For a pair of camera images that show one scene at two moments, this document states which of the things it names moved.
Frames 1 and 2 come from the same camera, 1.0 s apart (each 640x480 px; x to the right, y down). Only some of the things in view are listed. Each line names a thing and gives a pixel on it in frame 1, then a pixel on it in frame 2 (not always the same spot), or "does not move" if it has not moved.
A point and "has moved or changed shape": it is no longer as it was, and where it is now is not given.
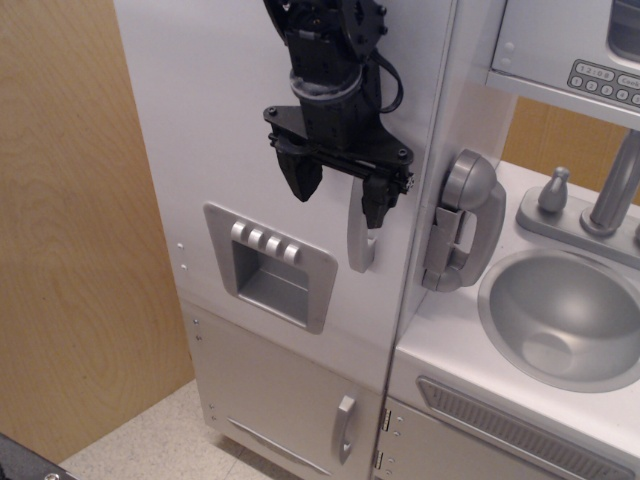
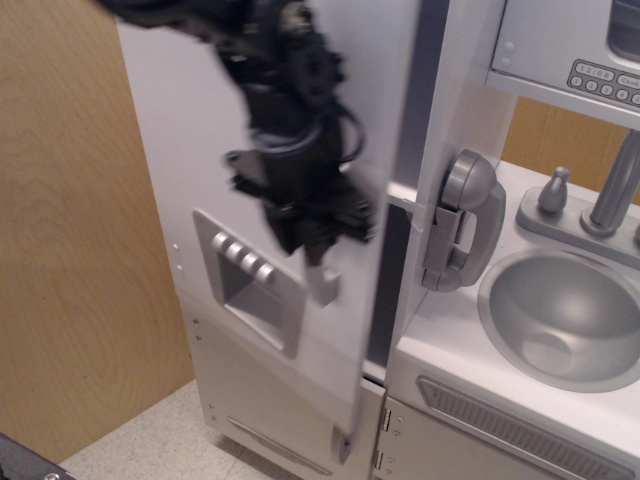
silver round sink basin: (564, 319) does not move
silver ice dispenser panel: (274, 270) -> (251, 287)
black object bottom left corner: (17, 462) does not move
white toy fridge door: (311, 279) has moved or changed shape
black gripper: (338, 121) -> (307, 196)
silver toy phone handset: (465, 237) does not move
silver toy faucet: (611, 224) does not move
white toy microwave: (580, 55) does not move
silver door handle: (361, 245) -> (324, 285)
